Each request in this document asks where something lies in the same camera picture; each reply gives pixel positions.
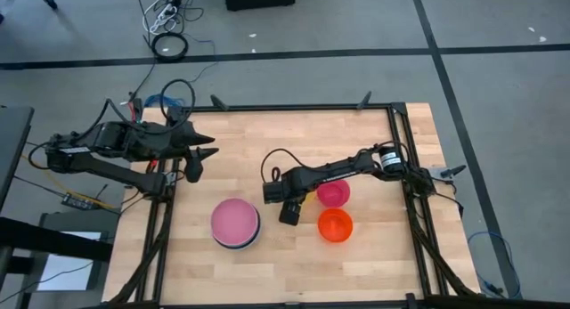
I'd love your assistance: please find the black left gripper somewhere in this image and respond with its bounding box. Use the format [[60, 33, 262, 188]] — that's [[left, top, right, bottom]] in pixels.
[[162, 107, 220, 184]]

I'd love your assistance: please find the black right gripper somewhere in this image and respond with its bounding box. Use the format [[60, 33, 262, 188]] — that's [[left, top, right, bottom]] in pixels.
[[261, 173, 309, 227]]

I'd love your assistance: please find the large pink bowl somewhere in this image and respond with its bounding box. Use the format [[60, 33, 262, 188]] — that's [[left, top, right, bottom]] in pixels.
[[210, 198, 260, 248]]

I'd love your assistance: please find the large blue bowl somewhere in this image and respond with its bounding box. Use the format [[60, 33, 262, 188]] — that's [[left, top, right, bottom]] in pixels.
[[216, 224, 262, 251]]

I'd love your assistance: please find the small magenta bowl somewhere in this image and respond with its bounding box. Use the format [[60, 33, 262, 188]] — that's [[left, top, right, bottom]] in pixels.
[[315, 179, 352, 208]]

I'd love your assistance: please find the small orange bowl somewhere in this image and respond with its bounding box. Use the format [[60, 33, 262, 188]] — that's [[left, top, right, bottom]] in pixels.
[[317, 207, 354, 244]]

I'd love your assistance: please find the black electronics hub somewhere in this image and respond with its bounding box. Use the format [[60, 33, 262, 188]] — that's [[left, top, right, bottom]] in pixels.
[[61, 191, 101, 211]]

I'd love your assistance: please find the white power strip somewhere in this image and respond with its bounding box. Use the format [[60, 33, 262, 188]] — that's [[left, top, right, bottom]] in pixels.
[[142, 0, 180, 35]]

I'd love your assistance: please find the black bench bar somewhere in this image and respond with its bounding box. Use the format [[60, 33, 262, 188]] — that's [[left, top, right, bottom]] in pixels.
[[0, 216, 113, 262]]

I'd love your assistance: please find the white panel black rim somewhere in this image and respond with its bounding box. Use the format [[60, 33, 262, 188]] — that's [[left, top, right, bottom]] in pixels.
[[36, 231, 108, 293]]

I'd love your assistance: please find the grey desk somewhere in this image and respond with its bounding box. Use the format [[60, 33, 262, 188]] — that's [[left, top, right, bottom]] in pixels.
[[0, 106, 35, 208]]

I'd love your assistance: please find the blue cable bundle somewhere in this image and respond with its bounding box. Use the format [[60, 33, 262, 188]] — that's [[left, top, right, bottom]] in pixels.
[[144, 94, 186, 109]]

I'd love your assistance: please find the black aluminium table frame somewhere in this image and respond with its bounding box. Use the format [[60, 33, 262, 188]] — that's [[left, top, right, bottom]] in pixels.
[[102, 91, 486, 309]]

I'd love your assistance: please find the black coiled cable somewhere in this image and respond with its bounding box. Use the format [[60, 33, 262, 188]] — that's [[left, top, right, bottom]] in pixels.
[[151, 31, 189, 63]]

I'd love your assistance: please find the yellow cable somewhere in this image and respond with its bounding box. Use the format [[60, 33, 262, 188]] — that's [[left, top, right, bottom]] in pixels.
[[20, 154, 109, 211]]

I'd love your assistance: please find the blue floor cable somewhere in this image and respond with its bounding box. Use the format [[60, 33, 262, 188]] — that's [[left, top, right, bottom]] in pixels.
[[466, 231, 523, 300]]

